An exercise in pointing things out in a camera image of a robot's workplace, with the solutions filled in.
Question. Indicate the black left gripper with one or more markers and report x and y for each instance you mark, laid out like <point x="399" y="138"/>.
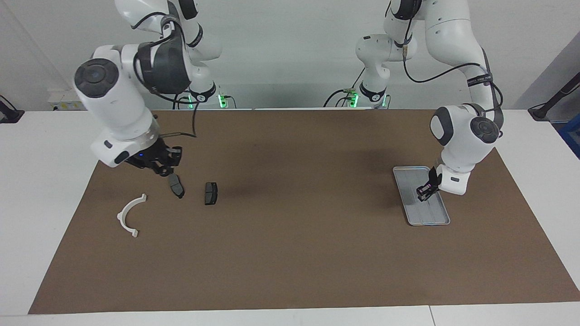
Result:
<point x="436" y="176"/>

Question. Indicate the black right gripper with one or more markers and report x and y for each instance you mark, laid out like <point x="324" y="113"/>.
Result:
<point x="147" y="156"/>

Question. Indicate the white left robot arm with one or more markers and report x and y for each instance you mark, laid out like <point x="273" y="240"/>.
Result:
<point x="453" y="45"/>

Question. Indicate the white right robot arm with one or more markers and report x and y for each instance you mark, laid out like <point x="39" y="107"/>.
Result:
<point x="122" y="108"/>

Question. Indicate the silver ribbed metal tray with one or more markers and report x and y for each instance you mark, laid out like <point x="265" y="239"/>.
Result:
<point x="430" y="215"/>

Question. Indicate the long curved brake pad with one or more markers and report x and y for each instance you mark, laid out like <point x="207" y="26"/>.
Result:
<point x="177" y="188"/>

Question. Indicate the rectangular dark brake pad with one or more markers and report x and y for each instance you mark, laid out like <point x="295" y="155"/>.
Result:
<point x="210" y="194"/>

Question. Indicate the brown table mat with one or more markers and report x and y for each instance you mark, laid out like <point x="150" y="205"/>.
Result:
<point x="272" y="262"/>

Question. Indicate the blue box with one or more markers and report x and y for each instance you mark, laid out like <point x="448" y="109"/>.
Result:
<point x="572" y="136"/>

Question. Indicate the black desk clamp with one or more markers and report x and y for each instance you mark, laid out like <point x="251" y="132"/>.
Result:
<point x="9" y="113"/>

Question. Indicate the white semicircular plastic bracket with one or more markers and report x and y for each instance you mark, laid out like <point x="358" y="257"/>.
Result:
<point x="121" y="218"/>

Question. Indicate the white wall socket box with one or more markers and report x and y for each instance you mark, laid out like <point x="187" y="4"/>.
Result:
<point x="61" y="100"/>

